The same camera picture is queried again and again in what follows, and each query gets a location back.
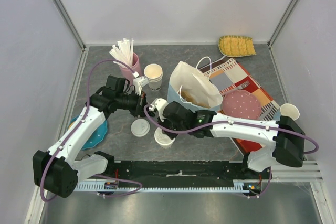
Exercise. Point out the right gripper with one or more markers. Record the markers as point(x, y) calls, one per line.
point(165, 123)

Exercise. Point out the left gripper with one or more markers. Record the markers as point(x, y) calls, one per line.
point(141, 102)

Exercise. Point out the blue white paper bag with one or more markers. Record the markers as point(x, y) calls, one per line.
point(190, 79)

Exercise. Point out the white paper coffee cup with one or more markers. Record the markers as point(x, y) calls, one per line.
point(166, 145)

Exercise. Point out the brown cardboard cup carrier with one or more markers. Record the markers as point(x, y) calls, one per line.
point(188, 98)

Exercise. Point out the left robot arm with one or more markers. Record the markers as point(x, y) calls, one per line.
point(57, 170)

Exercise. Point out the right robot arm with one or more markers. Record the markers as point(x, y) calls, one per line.
point(282, 140)

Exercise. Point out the white plastic cup lid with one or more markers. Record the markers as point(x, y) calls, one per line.
point(140, 127)

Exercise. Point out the pink straw holder cup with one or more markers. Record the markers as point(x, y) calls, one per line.
point(127, 73)

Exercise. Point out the stack of paper cups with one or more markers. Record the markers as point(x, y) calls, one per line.
point(154, 74)

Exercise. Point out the blue dotted plate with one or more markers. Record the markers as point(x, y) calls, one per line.
point(95, 138)

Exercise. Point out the bundle of wrapped straws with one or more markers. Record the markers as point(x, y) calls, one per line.
point(123, 51)

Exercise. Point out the pink dotted plate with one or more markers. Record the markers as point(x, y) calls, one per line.
point(241, 104)

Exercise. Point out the colourful patchwork placemat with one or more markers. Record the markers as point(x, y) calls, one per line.
point(226, 73)

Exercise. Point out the yellow woven basket tray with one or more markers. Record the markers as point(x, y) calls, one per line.
point(236, 46)

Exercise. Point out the light blue mug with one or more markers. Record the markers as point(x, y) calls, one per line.
point(290, 110)

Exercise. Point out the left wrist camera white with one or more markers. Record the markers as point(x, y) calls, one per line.
point(139, 83)

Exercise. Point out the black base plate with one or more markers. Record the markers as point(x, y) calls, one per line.
point(184, 173)

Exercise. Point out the pink handled fork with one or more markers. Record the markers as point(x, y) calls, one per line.
point(239, 87)

